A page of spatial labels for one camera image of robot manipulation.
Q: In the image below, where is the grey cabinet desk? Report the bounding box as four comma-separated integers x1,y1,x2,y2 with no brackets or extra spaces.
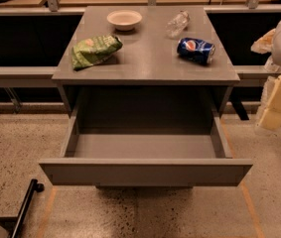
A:
53,6,239,111

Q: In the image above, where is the black cart leg with wheel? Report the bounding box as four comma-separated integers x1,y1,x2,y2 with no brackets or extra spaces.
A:
0,178,45,238

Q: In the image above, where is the grey top drawer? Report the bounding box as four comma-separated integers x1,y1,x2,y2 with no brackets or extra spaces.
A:
40,107,252,187

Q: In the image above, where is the green chip bag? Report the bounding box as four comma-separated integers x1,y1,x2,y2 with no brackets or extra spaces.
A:
70,35,123,70

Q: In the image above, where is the white bowl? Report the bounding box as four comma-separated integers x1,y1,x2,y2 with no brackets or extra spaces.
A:
107,10,142,31

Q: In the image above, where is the blue pepsi can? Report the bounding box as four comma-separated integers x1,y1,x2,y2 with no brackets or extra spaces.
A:
177,38,215,64

